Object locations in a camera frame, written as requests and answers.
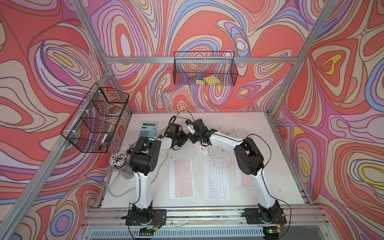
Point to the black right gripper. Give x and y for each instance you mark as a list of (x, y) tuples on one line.
[(191, 139)]

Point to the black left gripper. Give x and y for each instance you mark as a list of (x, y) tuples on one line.
[(184, 136)]

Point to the pink keyboard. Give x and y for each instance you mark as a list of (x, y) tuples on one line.
[(181, 179), (243, 180)]

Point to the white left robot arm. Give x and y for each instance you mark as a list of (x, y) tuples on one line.
[(143, 161)]

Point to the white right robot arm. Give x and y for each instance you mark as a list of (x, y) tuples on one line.
[(250, 161)]

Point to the middle white keyboard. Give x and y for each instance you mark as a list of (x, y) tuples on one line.
[(215, 180)]

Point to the white power strip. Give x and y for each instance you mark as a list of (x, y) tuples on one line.
[(201, 149)]

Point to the light blue calculator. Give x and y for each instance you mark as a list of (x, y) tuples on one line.
[(148, 129)]

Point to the yellow sticky notes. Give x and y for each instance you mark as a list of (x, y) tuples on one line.
[(210, 81)]

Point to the clear cup of pens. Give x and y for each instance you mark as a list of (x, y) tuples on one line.
[(120, 163)]

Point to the marker in left basket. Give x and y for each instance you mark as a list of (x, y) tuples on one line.
[(102, 142)]

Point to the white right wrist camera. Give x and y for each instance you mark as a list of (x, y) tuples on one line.
[(189, 124)]

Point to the back wall wire basket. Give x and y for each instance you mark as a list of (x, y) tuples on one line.
[(190, 66)]

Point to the wall wire basket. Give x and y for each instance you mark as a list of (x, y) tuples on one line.
[(190, 66), (99, 113)]

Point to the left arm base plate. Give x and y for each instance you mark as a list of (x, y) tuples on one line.
[(139, 217)]

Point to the left wall wire basket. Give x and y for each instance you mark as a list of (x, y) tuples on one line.
[(99, 113)]

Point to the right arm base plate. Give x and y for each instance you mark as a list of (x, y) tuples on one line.
[(255, 216)]

